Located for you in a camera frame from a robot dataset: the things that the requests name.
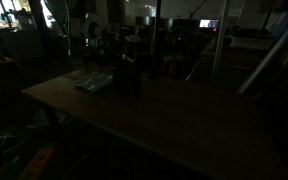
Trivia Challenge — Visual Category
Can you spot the lit monitor screen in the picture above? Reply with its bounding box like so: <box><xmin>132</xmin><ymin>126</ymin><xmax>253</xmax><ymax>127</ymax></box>
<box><xmin>198</xmin><ymin>18</ymin><xmax>219</xmax><ymax>29</ymax></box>

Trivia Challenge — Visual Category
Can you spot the black basket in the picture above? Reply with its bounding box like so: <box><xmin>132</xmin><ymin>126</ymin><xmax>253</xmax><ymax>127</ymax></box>
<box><xmin>113</xmin><ymin>59</ymin><xmax>142</xmax><ymax>98</ymax></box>

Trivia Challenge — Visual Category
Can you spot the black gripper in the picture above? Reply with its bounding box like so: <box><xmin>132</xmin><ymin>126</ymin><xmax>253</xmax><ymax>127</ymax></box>
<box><xmin>83</xmin><ymin>38</ymin><xmax>107</xmax><ymax>70</ymax></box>

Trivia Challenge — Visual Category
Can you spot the orange tool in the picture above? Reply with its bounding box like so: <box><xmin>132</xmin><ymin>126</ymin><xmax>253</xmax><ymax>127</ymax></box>
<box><xmin>18</xmin><ymin>145</ymin><xmax>57</xmax><ymax>180</ymax></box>

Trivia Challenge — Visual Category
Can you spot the white towel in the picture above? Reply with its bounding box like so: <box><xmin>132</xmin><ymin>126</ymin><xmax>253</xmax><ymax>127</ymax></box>
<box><xmin>73</xmin><ymin>71</ymin><xmax>114</xmax><ymax>93</ymax></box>

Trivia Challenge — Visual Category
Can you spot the wooden stool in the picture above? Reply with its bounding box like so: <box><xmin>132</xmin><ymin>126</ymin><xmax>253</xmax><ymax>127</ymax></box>
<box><xmin>161</xmin><ymin>54</ymin><xmax>187</xmax><ymax>80</ymax></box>

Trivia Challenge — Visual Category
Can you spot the grey diagonal metal bar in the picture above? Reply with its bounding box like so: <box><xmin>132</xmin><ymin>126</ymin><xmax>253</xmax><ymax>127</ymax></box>
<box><xmin>237</xmin><ymin>9</ymin><xmax>288</xmax><ymax>95</ymax></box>

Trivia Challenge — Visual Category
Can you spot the white vertical pole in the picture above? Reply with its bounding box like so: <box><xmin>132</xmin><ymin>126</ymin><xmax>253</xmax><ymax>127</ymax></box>
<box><xmin>210</xmin><ymin>0</ymin><xmax>232</xmax><ymax>84</ymax></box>

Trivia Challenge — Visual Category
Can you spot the black vertical pole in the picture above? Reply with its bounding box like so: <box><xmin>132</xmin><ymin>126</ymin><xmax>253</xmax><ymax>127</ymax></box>
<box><xmin>149</xmin><ymin>0</ymin><xmax>164</xmax><ymax>81</ymax></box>

